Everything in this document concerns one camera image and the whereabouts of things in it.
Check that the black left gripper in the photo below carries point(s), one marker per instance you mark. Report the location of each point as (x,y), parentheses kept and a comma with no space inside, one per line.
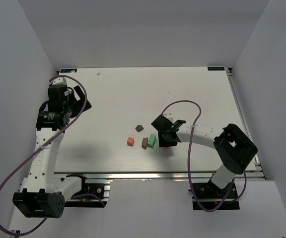
(76,104)

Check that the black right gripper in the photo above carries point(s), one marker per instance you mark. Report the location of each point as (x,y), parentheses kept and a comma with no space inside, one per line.
(162,130)

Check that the green rectangular wood block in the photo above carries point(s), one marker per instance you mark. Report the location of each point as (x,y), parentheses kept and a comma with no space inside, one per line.
(151,141)

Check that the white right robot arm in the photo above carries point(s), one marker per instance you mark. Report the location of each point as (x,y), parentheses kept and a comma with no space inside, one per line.
(233,146)

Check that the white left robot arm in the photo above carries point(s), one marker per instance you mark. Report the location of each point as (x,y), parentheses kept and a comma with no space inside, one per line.
(41,196)

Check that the olive roof wood block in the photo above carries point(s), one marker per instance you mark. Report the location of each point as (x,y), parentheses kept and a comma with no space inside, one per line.
(139,128)

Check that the brown wood block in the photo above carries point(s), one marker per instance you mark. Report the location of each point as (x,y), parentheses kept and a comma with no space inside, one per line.
(144,142)

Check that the salmon cube wood block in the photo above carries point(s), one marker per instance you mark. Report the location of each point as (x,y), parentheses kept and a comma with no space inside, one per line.
(130,141)

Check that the blue label left corner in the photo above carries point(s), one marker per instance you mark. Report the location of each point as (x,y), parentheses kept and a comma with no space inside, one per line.
(64,71)

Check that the blue label corner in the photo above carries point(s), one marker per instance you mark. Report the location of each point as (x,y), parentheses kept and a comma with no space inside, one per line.
(215,68)
(64,71)

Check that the blue label right corner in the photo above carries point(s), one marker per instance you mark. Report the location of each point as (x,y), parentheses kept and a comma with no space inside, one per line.
(215,68)

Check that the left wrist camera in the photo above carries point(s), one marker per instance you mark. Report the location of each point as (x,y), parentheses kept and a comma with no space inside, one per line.
(57,81)

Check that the aluminium table edge rail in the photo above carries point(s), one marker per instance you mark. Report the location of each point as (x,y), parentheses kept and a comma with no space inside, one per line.
(250,175)

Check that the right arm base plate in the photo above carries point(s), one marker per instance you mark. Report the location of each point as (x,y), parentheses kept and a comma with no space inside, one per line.
(210,198)

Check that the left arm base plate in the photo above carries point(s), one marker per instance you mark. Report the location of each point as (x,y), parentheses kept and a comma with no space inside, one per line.
(82,192)

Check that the right side aluminium rail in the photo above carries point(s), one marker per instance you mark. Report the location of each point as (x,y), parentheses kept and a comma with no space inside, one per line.
(242,117)

